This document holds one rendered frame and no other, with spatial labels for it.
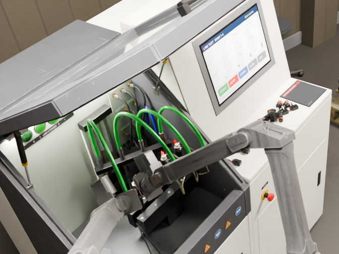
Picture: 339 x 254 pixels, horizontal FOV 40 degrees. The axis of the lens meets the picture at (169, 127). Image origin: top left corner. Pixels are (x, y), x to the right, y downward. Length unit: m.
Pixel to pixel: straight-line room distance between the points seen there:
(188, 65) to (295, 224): 0.85
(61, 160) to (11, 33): 1.41
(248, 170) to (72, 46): 0.86
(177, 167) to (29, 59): 0.80
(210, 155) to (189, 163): 0.09
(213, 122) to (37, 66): 0.75
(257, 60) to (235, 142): 1.01
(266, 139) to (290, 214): 0.21
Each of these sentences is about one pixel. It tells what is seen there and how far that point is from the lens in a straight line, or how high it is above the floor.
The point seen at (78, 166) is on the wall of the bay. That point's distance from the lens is 1.92.
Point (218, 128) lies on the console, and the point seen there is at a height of 1.05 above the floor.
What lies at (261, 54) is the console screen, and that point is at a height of 1.20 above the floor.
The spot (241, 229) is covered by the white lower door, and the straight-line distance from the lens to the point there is 2.03.
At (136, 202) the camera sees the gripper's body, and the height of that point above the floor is 1.29.
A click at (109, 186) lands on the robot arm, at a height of 1.40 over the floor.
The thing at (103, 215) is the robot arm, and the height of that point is 1.47.
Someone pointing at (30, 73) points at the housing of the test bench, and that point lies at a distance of 1.81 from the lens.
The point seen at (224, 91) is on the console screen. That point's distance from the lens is 2.01.
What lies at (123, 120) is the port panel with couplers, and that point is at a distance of 1.99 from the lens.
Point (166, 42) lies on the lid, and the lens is 0.83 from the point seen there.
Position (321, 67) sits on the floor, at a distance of 4.30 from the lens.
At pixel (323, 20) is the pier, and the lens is 4.53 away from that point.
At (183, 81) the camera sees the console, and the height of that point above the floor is 1.33.
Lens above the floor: 2.35
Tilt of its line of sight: 39 degrees down
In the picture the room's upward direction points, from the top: 11 degrees counter-clockwise
